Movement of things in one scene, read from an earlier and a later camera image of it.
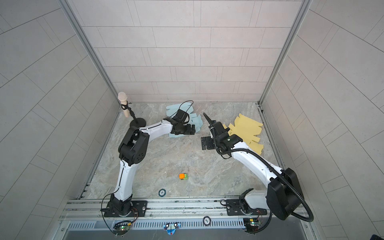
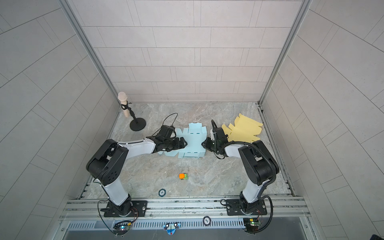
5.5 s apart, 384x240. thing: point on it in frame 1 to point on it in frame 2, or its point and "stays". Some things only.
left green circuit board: x=121 y=228 stays
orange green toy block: x=183 y=176 stays
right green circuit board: x=252 y=224 stays
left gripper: x=189 y=132 to x=177 y=144
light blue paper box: x=194 y=119 to x=194 y=136
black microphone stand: x=137 y=122 stays
